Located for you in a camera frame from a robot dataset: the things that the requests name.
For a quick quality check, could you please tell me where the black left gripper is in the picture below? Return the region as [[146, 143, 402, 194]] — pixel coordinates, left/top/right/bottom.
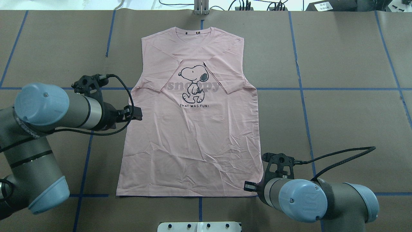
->
[[100, 102, 143, 131]]

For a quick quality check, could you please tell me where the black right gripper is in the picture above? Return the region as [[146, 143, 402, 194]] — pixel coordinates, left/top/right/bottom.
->
[[243, 178, 274, 205]]

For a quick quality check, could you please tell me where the pink Snoopy t-shirt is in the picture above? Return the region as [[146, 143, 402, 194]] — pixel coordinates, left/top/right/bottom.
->
[[116, 27, 263, 197]]

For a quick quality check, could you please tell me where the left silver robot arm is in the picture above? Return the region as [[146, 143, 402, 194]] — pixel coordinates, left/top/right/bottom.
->
[[1, 82, 143, 220]]

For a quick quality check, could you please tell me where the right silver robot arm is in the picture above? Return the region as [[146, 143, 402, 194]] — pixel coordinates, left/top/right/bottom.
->
[[244, 178, 380, 232]]

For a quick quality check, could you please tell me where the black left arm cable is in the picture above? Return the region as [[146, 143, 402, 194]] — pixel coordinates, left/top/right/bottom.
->
[[53, 73, 135, 136]]

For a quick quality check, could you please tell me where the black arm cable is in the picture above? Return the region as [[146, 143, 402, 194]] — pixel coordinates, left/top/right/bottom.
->
[[291, 146, 376, 181], [53, 73, 135, 136]]

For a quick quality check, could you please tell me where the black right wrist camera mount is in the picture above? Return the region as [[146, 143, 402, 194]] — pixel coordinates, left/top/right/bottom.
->
[[262, 152, 305, 182]]

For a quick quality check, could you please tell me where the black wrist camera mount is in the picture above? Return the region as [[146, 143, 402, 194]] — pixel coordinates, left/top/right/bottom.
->
[[262, 152, 305, 182], [71, 74, 109, 103]]

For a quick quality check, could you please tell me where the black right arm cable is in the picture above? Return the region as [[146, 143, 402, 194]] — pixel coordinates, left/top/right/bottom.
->
[[291, 146, 376, 181]]

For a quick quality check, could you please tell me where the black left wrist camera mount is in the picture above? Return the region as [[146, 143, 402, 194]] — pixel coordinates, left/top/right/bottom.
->
[[71, 74, 109, 103]]

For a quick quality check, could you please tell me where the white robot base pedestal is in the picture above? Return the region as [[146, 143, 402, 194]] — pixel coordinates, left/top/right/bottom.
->
[[157, 221, 243, 232]]

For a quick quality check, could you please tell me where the aluminium frame post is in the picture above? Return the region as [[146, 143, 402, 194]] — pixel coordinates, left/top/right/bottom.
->
[[194, 0, 210, 15]]

